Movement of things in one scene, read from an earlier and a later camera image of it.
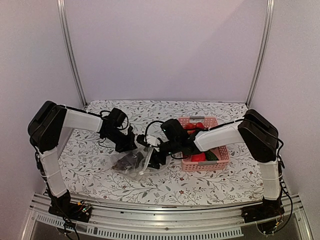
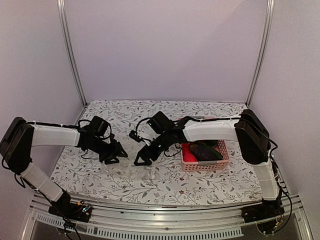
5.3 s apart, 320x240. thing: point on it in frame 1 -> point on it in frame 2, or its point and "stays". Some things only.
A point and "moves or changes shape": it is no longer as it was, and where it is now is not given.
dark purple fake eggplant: x=130 y=162 -> x=201 y=154
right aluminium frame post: x=270 y=5 stays
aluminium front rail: x=166 y=221 stays
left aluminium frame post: x=61 y=10 stays
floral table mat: x=85 y=159 stays
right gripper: x=154 y=156 -> x=142 y=152
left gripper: x=130 y=145 -> x=116 y=151
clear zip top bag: x=133 y=163 moves or changes shape
